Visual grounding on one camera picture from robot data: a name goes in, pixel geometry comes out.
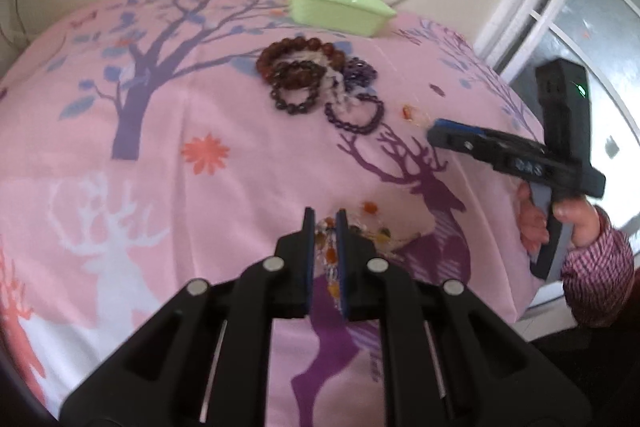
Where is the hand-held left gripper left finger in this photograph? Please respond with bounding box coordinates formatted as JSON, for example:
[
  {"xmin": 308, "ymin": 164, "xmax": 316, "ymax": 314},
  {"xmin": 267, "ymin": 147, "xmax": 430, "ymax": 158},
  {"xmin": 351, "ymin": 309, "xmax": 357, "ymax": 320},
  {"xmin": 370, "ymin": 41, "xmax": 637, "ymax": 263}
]
[{"xmin": 59, "ymin": 206, "xmax": 317, "ymax": 427}]

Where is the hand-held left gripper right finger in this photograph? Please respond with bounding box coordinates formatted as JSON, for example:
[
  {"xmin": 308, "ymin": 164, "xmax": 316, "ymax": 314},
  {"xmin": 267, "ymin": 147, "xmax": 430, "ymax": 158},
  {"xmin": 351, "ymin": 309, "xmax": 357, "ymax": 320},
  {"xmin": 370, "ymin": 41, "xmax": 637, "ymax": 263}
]
[{"xmin": 335, "ymin": 208, "xmax": 592, "ymax": 427}]

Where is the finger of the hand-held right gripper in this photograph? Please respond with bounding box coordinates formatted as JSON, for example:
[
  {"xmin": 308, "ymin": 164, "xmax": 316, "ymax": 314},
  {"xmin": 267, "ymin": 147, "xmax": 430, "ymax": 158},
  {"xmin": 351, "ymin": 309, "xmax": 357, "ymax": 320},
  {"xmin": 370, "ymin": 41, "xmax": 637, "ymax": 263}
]
[{"xmin": 426, "ymin": 118, "xmax": 549, "ymax": 172}]

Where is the multicoloured gemstone bracelet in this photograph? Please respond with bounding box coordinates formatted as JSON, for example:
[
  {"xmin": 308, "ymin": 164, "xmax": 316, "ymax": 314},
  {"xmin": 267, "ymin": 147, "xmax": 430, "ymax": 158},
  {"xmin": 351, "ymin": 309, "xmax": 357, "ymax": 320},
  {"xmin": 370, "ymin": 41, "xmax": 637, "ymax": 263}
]
[{"xmin": 312, "ymin": 201, "xmax": 422, "ymax": 303}]

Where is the orange and clear gemstone bracelet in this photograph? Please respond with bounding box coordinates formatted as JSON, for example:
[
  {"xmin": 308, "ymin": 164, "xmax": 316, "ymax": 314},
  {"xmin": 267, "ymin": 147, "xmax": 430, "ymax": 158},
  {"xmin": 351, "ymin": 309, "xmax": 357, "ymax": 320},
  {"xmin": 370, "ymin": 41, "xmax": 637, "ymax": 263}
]
[{"xmin": 401, "ymin": 103, "xmax": 432, "ymax": 128}]

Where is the green plastic basin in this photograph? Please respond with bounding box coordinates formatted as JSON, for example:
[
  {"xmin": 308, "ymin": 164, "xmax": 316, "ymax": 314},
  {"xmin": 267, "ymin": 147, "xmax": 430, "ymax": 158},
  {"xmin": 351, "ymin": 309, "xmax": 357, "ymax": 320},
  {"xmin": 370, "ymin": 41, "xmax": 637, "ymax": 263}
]
[{"xmin": 284, "ymin": 0, "xmax": 398, "ymax": 38}]

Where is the person's right forearm plaid sleeve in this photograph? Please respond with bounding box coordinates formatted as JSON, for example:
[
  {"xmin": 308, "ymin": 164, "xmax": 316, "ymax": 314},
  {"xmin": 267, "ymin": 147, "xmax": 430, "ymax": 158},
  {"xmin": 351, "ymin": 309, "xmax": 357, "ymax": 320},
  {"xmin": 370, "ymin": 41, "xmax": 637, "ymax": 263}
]
[{"xmin": 560, "ymin": 206, "xmax": 636, "ymax": 329}]

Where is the person's right hand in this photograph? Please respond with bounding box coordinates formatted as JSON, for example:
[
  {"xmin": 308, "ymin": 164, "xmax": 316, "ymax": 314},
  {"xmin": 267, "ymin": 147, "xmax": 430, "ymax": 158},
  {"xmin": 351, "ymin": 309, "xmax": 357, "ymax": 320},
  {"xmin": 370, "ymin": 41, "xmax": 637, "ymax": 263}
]
[{"xmin": 516, "ymin": 183, "xmax": 608, "ymax": 255}]

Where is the pink printed bed sheet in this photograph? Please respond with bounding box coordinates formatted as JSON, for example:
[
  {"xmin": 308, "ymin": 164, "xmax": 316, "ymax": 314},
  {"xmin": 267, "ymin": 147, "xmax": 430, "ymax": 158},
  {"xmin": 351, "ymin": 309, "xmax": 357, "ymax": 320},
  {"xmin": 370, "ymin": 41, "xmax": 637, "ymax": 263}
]
[{"xmin": 0, "ymin": 0, "xmax": 551, "ymax": 427}]

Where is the white window frame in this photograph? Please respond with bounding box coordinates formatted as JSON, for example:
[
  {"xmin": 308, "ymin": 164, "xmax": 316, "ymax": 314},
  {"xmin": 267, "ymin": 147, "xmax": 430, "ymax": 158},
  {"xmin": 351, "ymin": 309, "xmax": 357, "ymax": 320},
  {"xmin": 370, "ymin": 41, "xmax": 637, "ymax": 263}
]
[{"xmin": 472, "ymin": 0, "xmax": 640, "ymax": 258}]

